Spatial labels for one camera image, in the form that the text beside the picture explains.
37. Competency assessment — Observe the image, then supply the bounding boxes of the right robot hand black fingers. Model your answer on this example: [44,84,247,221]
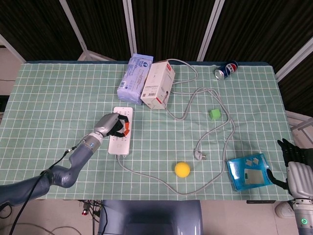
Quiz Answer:
[266,138,313,199]

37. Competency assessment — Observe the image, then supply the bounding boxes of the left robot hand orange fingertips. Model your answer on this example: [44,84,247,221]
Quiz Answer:
[94,112,130,138]

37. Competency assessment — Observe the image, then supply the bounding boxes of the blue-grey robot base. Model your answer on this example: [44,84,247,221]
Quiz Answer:
[97,200,204,235]

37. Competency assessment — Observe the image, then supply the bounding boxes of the white power strip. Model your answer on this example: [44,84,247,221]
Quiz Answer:
[108,106,134,156]

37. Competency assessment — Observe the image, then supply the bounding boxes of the blue retail package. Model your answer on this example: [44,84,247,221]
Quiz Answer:
[226,153,272,191]

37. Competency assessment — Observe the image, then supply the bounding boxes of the green checkered tablecloth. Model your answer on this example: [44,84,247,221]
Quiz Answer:
[0,62,298,201]

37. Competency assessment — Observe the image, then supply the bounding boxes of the light blue tissue pack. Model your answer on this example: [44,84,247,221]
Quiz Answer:
[116,53,154,106]

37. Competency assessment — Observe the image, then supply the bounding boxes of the white cardboard box red trim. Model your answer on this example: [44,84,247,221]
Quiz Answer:
[140,61,176,110]

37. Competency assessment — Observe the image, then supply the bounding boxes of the yellow ball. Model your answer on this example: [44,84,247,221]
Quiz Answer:
[174,162,191,178]

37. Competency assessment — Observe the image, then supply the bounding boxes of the dark folding screen panel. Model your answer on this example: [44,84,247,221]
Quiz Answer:
[60,0,134,61]
[123,0,224,62]
[0,0,86,62]
[198,0,313,74]

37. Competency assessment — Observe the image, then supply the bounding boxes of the blue Pepsi can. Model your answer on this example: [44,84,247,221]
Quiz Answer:
[214,60,239,81]

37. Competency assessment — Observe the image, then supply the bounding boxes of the metal frame stand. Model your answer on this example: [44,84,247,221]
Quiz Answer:
[285,110,313,147]

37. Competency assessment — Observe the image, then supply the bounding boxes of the grey power strip cable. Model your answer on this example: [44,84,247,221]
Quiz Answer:
[116,58,237,195]

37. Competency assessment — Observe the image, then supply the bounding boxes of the cable bundle under table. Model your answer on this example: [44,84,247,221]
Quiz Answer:
[78,200,104,235]

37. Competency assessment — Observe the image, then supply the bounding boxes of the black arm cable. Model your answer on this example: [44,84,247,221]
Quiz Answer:
[0,144,84,235]

